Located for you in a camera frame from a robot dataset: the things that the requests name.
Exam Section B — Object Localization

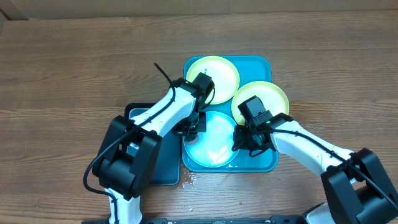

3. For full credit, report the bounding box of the light blue plate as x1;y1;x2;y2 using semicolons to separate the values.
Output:
182;111;238;172

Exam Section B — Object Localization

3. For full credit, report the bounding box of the yellow-green plate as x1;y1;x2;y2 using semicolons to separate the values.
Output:
231;81;290;125
185;56;240;105

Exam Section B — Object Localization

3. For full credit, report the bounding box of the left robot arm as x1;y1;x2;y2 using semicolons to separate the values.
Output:
83;73;215;223

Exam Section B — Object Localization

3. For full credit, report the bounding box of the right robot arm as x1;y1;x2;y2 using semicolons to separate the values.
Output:
233;111;397;223

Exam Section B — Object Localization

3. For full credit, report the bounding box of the black water tray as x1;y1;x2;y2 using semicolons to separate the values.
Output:
124;103;182;185

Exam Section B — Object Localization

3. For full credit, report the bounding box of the teal plastic tray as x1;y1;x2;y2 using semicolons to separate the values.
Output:
182;55;279;172

